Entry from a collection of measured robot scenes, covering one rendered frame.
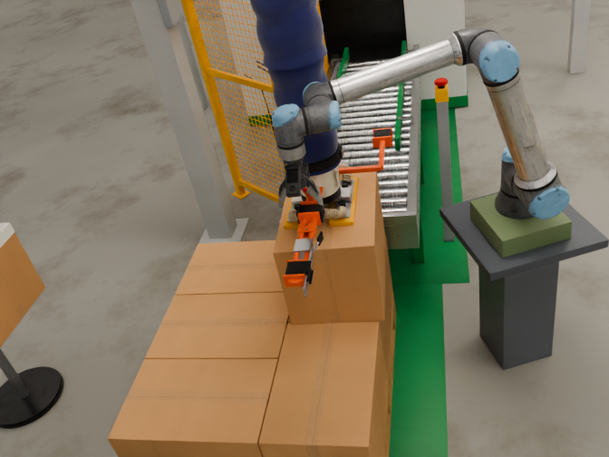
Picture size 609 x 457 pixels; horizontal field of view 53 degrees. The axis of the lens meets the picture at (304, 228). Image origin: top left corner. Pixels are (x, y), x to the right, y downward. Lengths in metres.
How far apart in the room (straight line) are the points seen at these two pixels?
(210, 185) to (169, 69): 0.79
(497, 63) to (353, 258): 0.89
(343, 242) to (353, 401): 0.60
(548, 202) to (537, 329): 0.84
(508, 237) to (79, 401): 2.33
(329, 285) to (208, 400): 0.65
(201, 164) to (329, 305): 1.67
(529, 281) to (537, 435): 0.66
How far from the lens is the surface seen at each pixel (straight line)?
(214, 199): 4.06
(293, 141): 1.99
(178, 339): 2.80
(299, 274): 2.04
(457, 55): 2.16
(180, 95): 3.74
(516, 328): 2.97
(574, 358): 3.23
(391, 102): 4.34
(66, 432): 3.47
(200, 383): 2.58
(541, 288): 2.88
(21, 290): 3.19
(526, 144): 2.25
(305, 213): 2.31
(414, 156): 3.57
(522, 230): 2.57
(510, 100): 2.13
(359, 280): 2.47
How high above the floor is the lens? 2.39
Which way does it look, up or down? 35 degrees down
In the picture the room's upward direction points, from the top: 12 degrees counter-clockwise
